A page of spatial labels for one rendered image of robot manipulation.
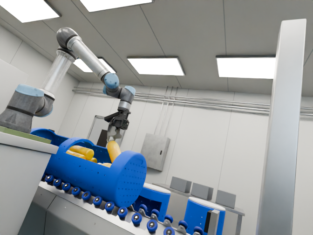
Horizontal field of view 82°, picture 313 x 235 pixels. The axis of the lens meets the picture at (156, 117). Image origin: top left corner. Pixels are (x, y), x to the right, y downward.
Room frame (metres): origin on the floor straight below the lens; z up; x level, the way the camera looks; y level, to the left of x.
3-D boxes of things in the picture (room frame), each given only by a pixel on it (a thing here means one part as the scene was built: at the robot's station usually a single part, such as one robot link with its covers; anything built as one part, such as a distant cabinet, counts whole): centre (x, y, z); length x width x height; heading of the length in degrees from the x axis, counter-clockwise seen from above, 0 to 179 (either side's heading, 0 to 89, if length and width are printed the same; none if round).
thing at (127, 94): (1.10, 0.22, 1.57); 0.09 x 0.08 x 0.11; 97
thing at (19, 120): (0.91, 0.66, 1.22); 0.15 x 0.15 x 0.10
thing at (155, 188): (1.56, -0.14, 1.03); 0.28 x 0.28 x 0.01
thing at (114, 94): (1.07, 0.31, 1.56); 0.11 x 0.11 x 0.08; 7
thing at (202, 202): (1.50, -0.56, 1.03); 0.28 x 0.28 x 0.01
